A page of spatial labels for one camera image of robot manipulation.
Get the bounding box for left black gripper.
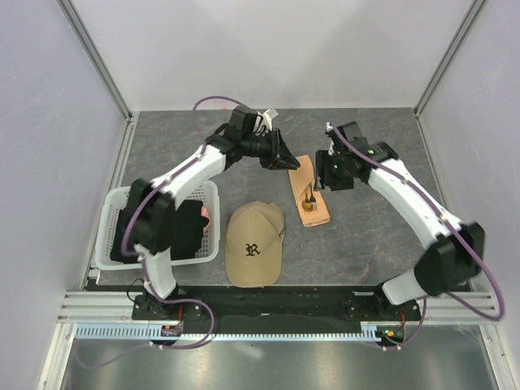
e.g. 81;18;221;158
242;130;301;172

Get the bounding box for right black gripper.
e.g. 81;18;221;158
313;149;354;191

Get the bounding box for peach satin napkin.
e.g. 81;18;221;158
288;155;331;228

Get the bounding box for gold spoon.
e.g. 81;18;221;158
301;184;313;212

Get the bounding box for silver fork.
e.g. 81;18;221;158
310;191;317;211

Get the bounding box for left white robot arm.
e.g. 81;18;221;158
121;106;300;319

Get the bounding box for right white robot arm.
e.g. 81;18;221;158
315;121;485;320

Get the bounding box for tan baseball cap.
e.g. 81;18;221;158
225;201;285;288

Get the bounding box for pink item in basket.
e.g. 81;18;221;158
201;207;211;230

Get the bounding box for black folded cloth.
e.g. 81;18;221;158
110;199;205;264

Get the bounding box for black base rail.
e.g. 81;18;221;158
132;285;421;322

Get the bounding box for white cable duct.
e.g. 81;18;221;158
76;323;383;342

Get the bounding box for right aluminium frame post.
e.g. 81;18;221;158
414;0;488;119

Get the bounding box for aluminium frame post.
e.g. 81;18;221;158
414;0;488;119
56;0;133;121

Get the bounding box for left aluminium frame post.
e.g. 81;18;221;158
56;0;133;121

